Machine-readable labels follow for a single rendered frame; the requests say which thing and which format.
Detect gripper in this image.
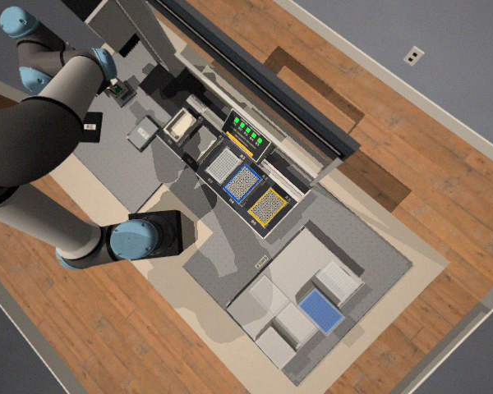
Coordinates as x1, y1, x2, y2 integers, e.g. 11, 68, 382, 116
97, 80, 116, 98

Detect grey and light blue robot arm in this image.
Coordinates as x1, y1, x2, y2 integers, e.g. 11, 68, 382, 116
0, 7, 173, 269

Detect grey tip rack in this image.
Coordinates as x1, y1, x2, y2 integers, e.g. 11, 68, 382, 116
248, 187, 287, 227

